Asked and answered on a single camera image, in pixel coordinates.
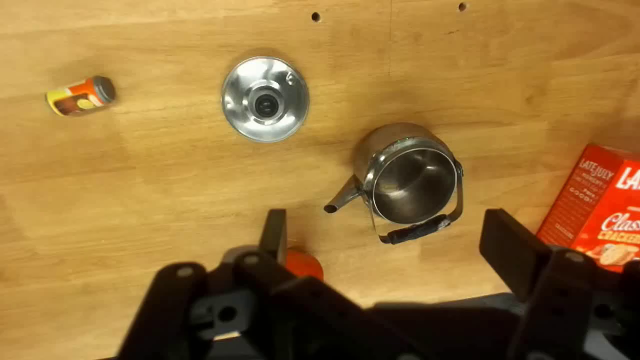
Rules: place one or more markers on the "orange round fruit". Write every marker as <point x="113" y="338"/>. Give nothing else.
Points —
<point x="304" y="265"/>

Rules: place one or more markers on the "silver metal tea pot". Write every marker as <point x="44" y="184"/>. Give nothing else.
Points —
<point x="406" y="187"/>

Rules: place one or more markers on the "small orange yellow can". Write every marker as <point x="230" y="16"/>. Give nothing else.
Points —
<point x="80" y="97"/>

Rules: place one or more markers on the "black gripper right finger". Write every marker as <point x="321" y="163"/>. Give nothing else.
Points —
<point x="517" y="251"/>

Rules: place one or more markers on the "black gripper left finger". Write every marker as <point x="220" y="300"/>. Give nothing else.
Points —
<point x="272" y="233"/>

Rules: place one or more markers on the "silver tea pot lid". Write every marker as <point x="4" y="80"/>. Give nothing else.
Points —
<point x="238" y="115"/>

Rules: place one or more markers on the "orange cracker box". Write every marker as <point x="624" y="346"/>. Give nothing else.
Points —
<point x="592" y="206"/>

